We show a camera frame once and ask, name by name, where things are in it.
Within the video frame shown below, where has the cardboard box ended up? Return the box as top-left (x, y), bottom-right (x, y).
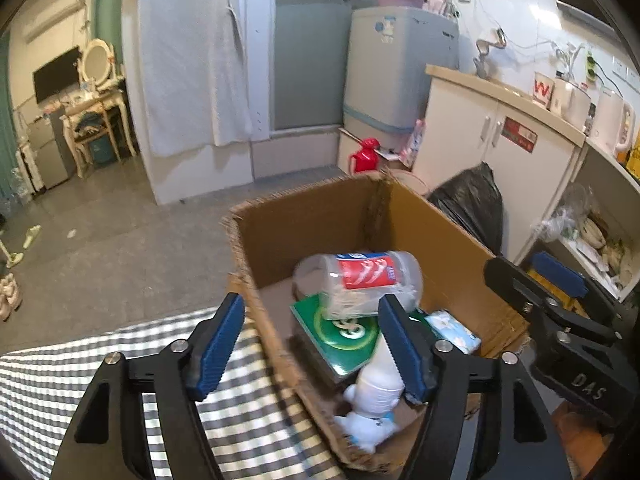
top-left (220, 170), bottom-right (531, 471)

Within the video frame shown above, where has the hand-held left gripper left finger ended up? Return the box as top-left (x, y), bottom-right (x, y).
top-left (50, 291), bottom-right (247, 480)

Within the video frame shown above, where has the metal faucet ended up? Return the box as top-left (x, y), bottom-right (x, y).
top-left (472, 27), bottom-right (508, 80)

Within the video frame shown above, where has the white cup red mark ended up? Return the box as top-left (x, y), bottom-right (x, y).
top-left (532, 71), bottom-right (557, 111)

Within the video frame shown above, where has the beige shoe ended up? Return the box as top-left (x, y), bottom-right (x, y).
top-left (0, 295), bottom-right (23, 322)
top-left (0, 274), bottom-right (21, 306)

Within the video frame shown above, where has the checkered tablecloth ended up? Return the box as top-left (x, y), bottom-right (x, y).
top-left (0, 307), bottom-right (351, 480)

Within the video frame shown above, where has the red plastic container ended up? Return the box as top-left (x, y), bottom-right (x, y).
top-left (348, 137), bottom-right (383, 176)

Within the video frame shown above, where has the grey mini fridge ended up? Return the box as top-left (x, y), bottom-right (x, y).
top-left (27, 112), bottom-right (71, 191)

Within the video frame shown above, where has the hanging white towel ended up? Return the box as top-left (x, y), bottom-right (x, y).
top-left (132, 0), bottom-right (251, 157)

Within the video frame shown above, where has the wooden chair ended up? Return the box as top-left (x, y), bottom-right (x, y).
top-left (64, 105), bottom-right (121, 178)

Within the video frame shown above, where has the white air conditioner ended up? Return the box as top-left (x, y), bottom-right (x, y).
top-left (20, 0), bottom-right (88, 43)

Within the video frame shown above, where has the cream vanity desk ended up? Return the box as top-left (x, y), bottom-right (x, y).
top-left (60, 87), bottom-right (138, 171)

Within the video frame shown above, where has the wide green curtain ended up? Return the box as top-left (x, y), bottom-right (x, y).
top-left (0, 30), bottom-right (18, 201)

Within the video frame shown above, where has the white electric kettle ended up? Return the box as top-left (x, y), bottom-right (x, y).
top-left (592, 87), bottom-right (636, 156)

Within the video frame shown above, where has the white wooden panel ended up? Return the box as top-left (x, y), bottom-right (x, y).
top-left (235, 0), bottom-right (276, 141)

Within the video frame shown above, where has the oval vanity mirror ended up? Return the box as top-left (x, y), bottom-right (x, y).
top-left (79, 39), bottom-right (117, 93)

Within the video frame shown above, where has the clear cotton swab jar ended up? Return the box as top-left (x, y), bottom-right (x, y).
top-left (291, 249), bottom-right (425, 320)

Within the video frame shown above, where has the white spray bottle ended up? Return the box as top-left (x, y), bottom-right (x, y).
top-left (345, 332), bottom-right (408, 416)

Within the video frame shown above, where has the white kitchen cabinet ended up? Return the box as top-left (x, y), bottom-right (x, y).
top-left (410, 64), bottom-right (588, 261)

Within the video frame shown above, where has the white rice cooker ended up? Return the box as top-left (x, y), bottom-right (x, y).
top-left (550, 79), bottom-right (593, 123)

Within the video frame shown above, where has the grey washing machine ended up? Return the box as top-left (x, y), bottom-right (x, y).
top-left (342, 6), bottom-right (461, 138)

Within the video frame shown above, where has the pink packet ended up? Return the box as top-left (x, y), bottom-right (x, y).
top-left (402, 120), bottom-right (426, 171)

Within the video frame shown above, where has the clear plastic bag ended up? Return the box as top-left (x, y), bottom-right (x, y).
top-left (537, 185), bottom-right (601, 246)

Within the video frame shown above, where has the black television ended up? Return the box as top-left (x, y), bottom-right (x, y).
top-left (32, 45), bottom-right (82, 107)

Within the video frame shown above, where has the blue tissue pack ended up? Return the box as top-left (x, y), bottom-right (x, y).
top-left (425, 310), bottom-right (482, 353)

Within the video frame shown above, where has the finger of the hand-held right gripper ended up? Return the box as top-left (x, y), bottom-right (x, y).
top-left (484, 256), bottom-right (576, 341)
top-left (529, 251), bottom-right (621, 307)

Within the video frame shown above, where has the white figurine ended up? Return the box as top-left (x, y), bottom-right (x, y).
top-left (332, 407), bottom-right (401, 453)

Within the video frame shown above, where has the teal waste bin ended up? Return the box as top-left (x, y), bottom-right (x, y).
top-left (90, 137), bottom-right (116, 168)

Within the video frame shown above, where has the frosted glass door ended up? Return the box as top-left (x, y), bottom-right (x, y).
top-left (270, 0), bottom-right (406, 131)

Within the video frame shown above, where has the black trash bag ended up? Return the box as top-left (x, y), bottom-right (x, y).
top-left (429, 162), bottom-right (505, 256)

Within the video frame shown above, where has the narrow green curtain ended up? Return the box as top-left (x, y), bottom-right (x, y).
top-left (95, 0), bottom-right (126, 78)

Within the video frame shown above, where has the green medicine box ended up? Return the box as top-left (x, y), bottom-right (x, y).
top-left (289, 292), bottom-right (383, 386)

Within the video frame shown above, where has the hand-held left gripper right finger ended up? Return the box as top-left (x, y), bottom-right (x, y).
top-left (377, 294), bottom-right (571, 480)

